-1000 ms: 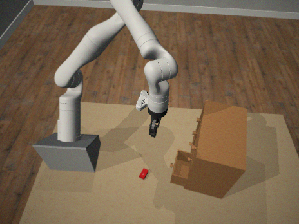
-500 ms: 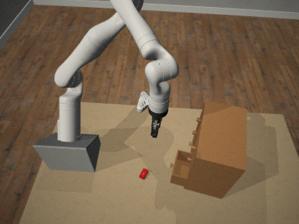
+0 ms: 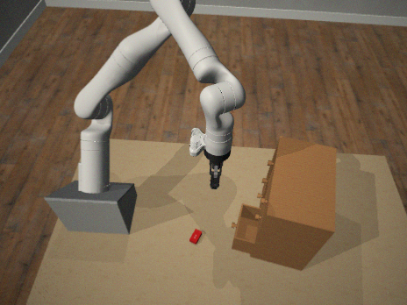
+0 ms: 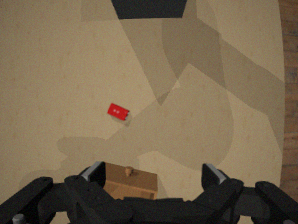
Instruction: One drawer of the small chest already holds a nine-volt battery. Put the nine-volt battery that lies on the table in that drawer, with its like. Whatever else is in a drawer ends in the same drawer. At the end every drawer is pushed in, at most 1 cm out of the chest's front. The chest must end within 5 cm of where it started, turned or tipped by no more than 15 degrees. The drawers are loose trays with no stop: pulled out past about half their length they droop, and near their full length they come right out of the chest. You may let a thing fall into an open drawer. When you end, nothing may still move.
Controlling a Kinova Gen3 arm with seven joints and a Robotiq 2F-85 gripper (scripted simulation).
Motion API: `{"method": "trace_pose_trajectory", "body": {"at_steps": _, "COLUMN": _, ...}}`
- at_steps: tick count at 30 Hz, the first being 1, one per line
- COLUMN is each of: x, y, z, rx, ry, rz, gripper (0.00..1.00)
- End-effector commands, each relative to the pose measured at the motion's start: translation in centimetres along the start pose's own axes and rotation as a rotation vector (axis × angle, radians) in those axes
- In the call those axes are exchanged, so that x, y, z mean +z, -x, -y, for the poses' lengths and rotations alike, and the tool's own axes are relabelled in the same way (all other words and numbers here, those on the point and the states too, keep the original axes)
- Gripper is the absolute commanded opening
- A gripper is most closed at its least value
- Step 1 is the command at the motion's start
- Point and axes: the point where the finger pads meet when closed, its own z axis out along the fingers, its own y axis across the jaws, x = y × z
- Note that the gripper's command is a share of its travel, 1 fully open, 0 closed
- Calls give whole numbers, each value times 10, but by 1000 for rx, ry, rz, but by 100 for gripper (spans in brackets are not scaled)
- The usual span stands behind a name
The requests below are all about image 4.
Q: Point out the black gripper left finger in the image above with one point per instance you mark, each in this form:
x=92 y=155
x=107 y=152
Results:
x=38 y=202

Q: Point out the brown wooden drawer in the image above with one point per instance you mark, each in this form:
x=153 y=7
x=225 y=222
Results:
x=145 y=183

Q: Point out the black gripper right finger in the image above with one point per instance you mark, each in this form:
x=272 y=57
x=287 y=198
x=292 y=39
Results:
x=263 y=203

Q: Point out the red nine-volt battery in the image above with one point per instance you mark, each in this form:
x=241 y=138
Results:
x=118 y=111

